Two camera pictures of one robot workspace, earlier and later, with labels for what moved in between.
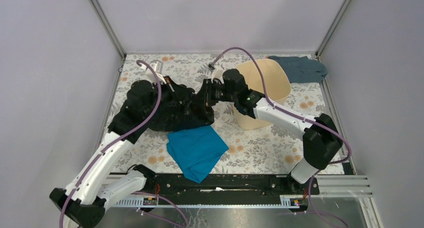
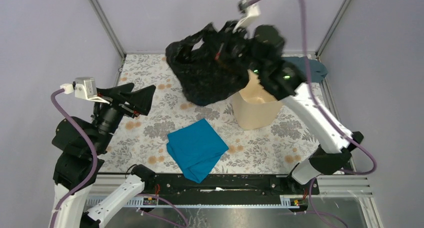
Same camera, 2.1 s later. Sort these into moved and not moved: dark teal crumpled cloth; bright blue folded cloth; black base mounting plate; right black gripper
Moved: right black gripper
Not moved: bright blue folded cloth; black base mounting plate; dark teal crumpled cloth
